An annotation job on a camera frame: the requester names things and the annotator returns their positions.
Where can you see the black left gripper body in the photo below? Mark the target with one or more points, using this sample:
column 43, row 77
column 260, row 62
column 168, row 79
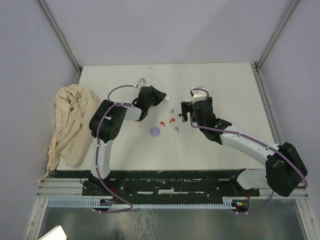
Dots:
column 154, row 102

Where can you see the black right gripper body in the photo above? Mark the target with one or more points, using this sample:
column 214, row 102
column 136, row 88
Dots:
column 186, row 107

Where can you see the white earbud charging case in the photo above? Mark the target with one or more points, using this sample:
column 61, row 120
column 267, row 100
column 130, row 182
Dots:
column 167, row 98

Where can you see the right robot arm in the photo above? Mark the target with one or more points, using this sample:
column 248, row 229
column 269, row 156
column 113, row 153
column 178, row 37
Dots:
column 283, row 171

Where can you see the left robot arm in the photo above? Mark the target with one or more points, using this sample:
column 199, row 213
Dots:
column 106, row 123

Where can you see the lilac earbud charging case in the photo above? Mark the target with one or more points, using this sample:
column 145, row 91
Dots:
column 155, row 131

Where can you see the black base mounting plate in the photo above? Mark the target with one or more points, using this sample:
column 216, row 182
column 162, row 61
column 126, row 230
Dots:
column 220, row 183

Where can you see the cream crumpled cloth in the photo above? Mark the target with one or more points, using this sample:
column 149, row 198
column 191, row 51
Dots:
column 75, row 105

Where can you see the white paper sheet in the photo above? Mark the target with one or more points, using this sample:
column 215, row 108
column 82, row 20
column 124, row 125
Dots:
column 56, row 233

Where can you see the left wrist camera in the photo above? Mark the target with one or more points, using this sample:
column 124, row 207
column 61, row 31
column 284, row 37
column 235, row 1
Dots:
column 141, row 83

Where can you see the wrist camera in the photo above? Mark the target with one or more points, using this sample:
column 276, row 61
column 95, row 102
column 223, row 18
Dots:
column 199, row 93
column 141, row 83

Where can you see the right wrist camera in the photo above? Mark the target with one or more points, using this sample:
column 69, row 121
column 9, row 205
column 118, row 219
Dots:
column 199, row 93

